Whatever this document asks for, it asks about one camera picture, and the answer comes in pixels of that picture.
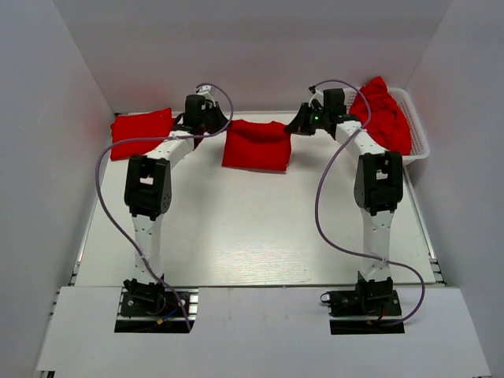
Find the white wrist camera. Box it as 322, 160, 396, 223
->
308, 86, 324, 109
196, 84, 214, 102

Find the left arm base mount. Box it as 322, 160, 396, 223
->
114, 289, 198, 334

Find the white plastic basket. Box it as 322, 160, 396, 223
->
342, 86, 430, 162

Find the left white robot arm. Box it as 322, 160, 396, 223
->
124, 85, 230, 315

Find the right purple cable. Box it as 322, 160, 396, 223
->
307, 79, 426, 326

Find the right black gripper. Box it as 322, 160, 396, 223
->
285, 102, 331, 136

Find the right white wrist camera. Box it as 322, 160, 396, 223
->
308, 86, 324, 109

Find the red t shirt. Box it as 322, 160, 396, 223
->
110, 108, 175, 161
221, 120, 291, 172

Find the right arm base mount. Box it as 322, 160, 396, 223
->
320, 290, 405, 335

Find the purple cable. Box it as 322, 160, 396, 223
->
95, 82, 235, 332
307, 79, 426, 326

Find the folded red t shirt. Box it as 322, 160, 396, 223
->
110, 108, 175, 161

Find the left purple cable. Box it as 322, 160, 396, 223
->
95, 82, 235, 332

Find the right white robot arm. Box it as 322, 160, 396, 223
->
284, 87, 403, 317

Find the red t shirts pile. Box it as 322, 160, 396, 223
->
360, 76, 412, 156

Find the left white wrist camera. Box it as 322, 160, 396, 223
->
196, 84, 214, 102

